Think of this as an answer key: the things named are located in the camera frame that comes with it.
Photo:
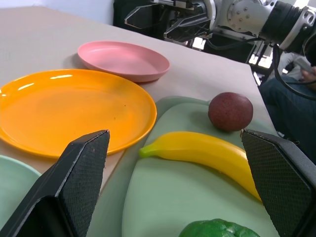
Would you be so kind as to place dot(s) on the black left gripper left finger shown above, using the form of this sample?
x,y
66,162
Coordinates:
x,y
74,177

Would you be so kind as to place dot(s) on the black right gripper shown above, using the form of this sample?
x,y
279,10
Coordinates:
x,y
187,6

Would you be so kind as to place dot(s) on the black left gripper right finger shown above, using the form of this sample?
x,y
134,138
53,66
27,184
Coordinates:
x,y
284,177

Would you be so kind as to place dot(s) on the pink plastic plate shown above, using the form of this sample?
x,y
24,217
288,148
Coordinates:
x,y
123,59

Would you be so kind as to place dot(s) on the light green plastic plate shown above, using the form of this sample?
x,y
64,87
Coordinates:
x,y
12,182

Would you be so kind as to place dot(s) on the orange plastic plate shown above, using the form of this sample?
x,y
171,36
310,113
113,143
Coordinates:
x,y
74,108

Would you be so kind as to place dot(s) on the green pepper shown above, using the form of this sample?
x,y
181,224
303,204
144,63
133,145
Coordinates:
x,y
217,229

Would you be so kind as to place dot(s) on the dark red round fruit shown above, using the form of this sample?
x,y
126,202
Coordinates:
x,y
230,111

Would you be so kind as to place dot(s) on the bystander hand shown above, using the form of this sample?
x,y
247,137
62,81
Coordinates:
x,y
309,77

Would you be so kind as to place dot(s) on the person in blue jeans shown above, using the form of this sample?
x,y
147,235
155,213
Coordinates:
x,y
288,111

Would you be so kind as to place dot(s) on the yellow toy banana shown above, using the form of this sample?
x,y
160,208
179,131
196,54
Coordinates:
x,y
197,148

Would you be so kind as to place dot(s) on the light green plastic tray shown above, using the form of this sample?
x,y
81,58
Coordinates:
x,y
172,192

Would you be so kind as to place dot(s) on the grey phone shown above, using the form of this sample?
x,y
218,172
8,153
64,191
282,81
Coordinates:
x,y
303,64

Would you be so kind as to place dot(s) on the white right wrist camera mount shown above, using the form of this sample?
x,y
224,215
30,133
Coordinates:
x,y
244,14

